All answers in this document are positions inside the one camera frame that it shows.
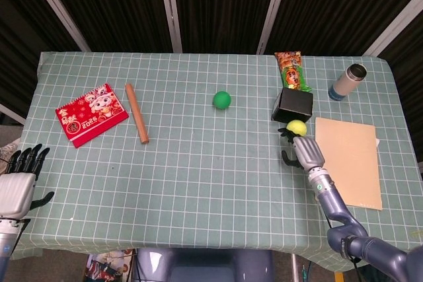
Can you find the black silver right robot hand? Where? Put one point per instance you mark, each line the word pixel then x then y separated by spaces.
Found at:
pixel 307 153

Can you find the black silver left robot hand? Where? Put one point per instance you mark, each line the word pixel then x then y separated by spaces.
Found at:
pixel 15 193

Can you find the yellow tennis ball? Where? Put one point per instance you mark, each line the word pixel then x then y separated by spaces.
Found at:
pixel 296 127

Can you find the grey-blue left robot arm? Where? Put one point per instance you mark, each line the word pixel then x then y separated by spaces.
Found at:
pixel 8 245

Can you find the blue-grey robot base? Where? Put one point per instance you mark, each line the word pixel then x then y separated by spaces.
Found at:
pixel 205 265

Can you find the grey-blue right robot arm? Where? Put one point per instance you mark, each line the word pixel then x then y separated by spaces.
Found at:
pixel 343 222

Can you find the black open box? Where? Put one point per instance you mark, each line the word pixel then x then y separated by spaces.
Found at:
pixel 294 103

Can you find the green ball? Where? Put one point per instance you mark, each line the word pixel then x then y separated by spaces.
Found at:
pixel 221 100

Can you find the colourful printed snack packet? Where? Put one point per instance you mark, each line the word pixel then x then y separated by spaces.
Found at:
pixel 109 267

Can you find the beige folder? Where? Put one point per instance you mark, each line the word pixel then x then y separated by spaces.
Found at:
pixel 350 163

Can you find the silver blue thermos bottle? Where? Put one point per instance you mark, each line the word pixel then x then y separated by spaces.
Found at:
pixel 347 82

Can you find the orange green snack packet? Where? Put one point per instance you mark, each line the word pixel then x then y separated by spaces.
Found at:
pixel 292 72

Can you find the red desk calendar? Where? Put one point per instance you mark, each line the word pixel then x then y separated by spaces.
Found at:
pixel 92 115

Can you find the metal table leg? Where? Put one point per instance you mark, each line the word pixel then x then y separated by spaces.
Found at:
pixel 295 268

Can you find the green checked tablecloth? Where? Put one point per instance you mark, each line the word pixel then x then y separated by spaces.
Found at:
pixel 185 179

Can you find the wooden rod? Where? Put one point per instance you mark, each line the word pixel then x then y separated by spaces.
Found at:
pixel 136 113

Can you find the white frame bar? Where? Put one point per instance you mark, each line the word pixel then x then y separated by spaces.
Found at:
pixel 56 8
pixel 11 113
pixel 274 8
pixel 170 8
pixel 393 27

